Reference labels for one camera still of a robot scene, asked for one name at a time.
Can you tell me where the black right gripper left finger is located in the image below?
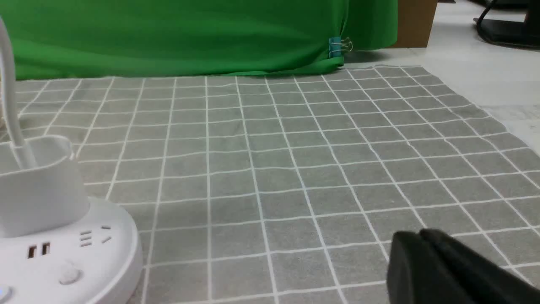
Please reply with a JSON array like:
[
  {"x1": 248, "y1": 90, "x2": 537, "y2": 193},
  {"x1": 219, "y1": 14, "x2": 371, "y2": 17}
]
[{"x1": 386, "y1": 232, "x2": 481, "y2": 304}]

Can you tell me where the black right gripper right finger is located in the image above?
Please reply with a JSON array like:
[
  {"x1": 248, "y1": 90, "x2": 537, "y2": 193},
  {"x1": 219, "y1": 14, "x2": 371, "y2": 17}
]
[{"x1": 420, "y1": 229, "x2": 540, "y2": 304}]

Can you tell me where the white desk lamp with base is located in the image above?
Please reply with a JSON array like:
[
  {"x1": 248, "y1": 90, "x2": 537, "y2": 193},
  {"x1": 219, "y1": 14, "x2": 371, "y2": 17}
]
[{"x1": 0, "y1": 23, "x2": 143, "y2": 304}]

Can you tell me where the grey checked tablecloth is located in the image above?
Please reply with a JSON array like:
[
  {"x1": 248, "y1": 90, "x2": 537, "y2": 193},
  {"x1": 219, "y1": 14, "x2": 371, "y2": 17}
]
[{"x1": 16, "y1": 65, "x2": 539, "y2": 304}]

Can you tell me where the blue binder clip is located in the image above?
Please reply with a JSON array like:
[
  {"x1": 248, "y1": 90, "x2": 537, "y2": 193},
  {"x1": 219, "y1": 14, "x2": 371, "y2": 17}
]
[{"x1": 328, "y1": 37, "x2": 354, "y2": 58}]

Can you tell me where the black monitor stand base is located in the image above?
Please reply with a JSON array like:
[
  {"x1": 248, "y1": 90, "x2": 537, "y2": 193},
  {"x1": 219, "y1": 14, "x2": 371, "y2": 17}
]
[{"x1": 474, "y1": 0, "x2": 540, "y2": 49}]

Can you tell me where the brown cardboard box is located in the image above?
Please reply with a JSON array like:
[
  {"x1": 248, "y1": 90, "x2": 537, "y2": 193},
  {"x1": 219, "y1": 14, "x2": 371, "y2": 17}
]
[{"x1": 390, "y1": 0, "x2": 438, "y2": 49}]

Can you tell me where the green backdrop cloth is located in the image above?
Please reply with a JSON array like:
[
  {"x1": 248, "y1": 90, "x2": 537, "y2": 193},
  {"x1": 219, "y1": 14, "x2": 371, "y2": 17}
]
[{"x1": 0, "y1": 0, "x2": 398, "y2": 80}]

